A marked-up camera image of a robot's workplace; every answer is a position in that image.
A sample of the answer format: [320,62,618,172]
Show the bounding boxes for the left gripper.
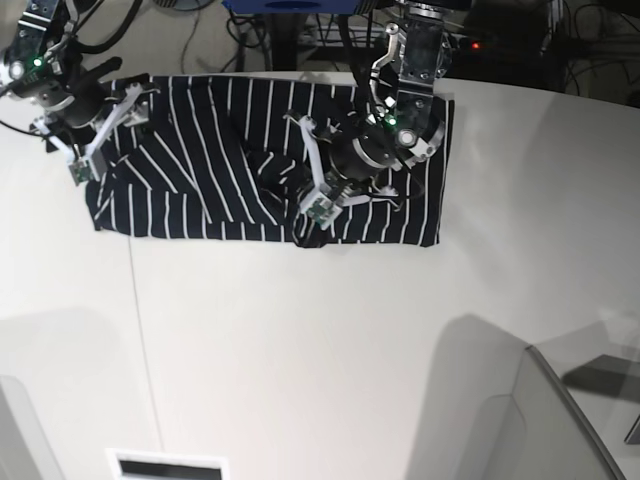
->
[284,110,400,231]

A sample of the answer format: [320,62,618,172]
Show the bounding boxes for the black table leg column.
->
[265,13,305,71]

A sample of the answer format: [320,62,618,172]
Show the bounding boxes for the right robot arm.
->
[1,1,159,184]

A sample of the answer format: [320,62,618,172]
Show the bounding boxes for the navy white striped t-shirt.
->
[85,76,450,248]

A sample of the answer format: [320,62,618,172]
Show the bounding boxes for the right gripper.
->
[32,57,160,185]

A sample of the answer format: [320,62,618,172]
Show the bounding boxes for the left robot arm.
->
[285,1,472,231]

